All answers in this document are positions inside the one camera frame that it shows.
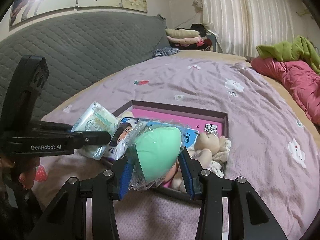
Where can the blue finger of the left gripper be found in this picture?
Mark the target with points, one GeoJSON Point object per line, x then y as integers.
{"type": "Point", "coordinates": [88, 138]}

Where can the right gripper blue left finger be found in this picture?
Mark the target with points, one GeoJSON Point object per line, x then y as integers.
{"type": "Point", "coordinates": [125, 179]}

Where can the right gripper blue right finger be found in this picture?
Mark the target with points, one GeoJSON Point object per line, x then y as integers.
{"type": "Point", "coordinates": [190, 169]}

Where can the green flower tissue pack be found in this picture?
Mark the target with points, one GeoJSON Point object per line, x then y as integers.
{"type": "Point", "coordinates": [95, 119]}

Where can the floral white fabric scrunchie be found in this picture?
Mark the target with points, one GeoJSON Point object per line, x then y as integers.
{"type": "Point", "coordinates": [220, 158]}

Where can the beige bear pink dress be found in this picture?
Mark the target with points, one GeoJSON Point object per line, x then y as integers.
{"type": "Point", "coordinates": [205, 146]}

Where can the green sponge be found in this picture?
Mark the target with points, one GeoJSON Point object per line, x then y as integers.
{"type": "Point", "coordinates": [153, 148]}

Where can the peach makeup sponge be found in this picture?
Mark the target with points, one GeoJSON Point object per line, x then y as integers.
{"type": "Point", "coordinates": [171, 173]}

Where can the cream bear purple dress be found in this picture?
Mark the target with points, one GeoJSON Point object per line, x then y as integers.
{"type": "Point", "coordinates": [126, 114]}

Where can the pink blue children's book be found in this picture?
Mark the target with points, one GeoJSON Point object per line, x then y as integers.
{"type": "Point", "coordinates": [195, 125]}

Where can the dark cardboard box tray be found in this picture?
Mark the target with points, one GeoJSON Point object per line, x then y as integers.
{"type": "Point", "coordinates": [117, 166]}

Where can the grey quilted headboard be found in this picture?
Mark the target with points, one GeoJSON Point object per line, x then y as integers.
{"type": "Point", "coordinates": [81, 49]}

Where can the dark patterned cloth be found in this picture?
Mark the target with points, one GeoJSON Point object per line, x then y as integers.
{"type": "Point", "coordinates": [167, 51]}

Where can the folded clothes pile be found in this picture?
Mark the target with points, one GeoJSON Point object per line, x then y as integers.
{"type": "Point", "coordinates": [194, 38]}

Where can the pink quilted comforter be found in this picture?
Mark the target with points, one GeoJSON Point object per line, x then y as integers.
{"type": "Point", "coordinates": [299, 80]}

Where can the green blanket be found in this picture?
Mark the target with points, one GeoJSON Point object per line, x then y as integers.
{"type": "Point", "coordinates": [299, 49]}

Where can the white striped curtain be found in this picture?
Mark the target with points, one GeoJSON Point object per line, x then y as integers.
{"type": "Point", "coordinates": [241, 25]}

